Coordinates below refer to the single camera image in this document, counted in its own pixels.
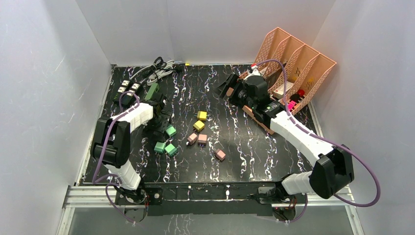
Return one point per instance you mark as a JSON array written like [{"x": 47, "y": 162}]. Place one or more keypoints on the pink plug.
[
  {"x": 219, "y": 154},
  {"x": 192, "y": 138}
]

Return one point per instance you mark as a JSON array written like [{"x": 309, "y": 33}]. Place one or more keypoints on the green plug adapter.
[
  {"x": 170, "y": 131},
  {"x": 159, "y": 147}
]

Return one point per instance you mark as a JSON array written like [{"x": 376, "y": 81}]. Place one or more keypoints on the yellow plug adapter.
[{"x": 198, "y": 126}]

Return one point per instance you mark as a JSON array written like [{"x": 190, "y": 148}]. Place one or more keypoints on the pink plug adapter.
[{"x": 202, "y": 140}]

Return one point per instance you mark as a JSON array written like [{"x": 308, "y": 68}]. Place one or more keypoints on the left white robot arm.
[{"x": 111, "y": 141}]

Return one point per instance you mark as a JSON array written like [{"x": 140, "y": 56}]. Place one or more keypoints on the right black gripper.
[{"x": 233, "y": 81}]

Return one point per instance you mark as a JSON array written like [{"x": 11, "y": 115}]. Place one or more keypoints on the green power strip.
[{"x": 154, "y": 88}]

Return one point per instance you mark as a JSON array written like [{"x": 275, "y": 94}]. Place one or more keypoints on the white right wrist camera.
[{"x": 253, "y": 71}]

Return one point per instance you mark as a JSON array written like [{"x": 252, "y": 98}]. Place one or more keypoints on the black power strip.
[
  {"x": 125, "y": 86},
  {"x": 129, "y": 98}
]

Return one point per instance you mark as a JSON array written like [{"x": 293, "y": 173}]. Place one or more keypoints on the orange plastic desk organizer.
[{"x": 292, "y": 68}]

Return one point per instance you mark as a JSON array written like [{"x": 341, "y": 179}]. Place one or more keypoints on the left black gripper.
[{"x": 162, "y": 127}]

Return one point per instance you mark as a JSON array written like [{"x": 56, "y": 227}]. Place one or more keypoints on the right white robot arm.
[{"x": 332, "y": 166}]

